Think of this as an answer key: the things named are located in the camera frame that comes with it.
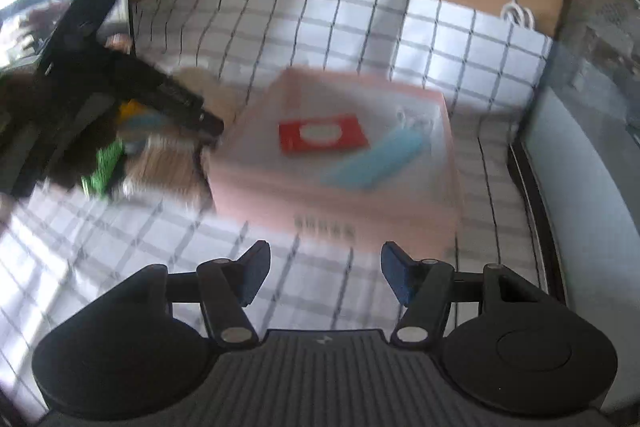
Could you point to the beige knitted plush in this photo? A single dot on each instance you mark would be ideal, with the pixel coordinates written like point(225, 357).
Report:
point(219, 100)

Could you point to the pink storage box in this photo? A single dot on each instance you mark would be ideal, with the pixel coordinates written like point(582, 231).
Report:
point(419, 208)

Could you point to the white black checkered tablecloth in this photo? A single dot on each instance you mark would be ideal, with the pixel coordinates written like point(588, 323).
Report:
point(61, 249)

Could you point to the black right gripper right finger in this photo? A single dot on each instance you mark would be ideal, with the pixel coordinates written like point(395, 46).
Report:
point(424, 289)

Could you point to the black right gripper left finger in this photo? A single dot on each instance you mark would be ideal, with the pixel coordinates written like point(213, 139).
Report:
point(226, 288)

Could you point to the light blue face mask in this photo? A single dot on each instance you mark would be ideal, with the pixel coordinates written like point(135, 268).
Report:
point(365, 170)

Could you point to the crochet doll green dress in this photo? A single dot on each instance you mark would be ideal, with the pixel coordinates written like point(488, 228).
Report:
point(101, 181)

